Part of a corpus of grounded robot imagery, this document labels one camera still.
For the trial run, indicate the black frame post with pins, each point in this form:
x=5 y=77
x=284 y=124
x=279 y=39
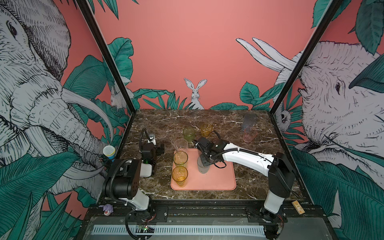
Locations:
x=325 y=20
x=103 y=47

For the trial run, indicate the green short glass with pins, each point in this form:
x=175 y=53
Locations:
x=189 y=134

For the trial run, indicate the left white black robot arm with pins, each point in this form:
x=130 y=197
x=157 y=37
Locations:
x=122 y=182

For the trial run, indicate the light green tall glass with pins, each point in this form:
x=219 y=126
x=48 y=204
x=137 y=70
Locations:
x=180 y=159

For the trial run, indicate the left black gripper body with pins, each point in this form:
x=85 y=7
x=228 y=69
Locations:
x=157 y=149

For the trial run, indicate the amber tall glass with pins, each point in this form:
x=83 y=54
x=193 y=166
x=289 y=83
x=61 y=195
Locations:
x=180 y=175

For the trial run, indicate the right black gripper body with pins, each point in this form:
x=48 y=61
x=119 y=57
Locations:
x=206 y=160

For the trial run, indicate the small purple toy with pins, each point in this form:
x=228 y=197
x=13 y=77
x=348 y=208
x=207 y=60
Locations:
x=108 y=209

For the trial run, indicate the right black frame post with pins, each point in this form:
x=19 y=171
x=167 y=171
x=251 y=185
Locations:
x=325 y=20

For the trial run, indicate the yellow short glass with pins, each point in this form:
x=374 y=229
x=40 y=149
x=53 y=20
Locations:
x=206 y=129

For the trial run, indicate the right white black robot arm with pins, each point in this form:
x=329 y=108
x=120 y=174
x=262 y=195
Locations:
x=277 y=168

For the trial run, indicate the grey tall glass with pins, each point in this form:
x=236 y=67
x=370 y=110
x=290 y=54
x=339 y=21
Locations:
x=249 y=120

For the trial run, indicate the white ventilation grille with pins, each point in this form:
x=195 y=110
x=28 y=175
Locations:
x=165 y=230

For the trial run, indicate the pink glass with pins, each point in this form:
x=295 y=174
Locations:
x=249 y=134

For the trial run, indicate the yellow tag label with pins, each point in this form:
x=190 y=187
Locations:
x=300 y=210

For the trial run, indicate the blue yellow toy microphone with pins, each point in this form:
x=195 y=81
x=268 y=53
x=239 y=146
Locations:
x=110 y=152

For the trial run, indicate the left black frame post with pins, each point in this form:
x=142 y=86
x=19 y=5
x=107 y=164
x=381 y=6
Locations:
x=103 y=47

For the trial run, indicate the teal wine glass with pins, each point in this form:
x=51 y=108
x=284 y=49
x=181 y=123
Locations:
x=202 y=169

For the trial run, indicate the pink square tray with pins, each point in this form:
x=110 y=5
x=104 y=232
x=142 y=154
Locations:
x=214 y=179

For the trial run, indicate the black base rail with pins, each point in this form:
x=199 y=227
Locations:
x=160 y=211

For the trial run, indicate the clear glass tumbler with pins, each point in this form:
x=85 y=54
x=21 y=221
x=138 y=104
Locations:
x=181 y=145

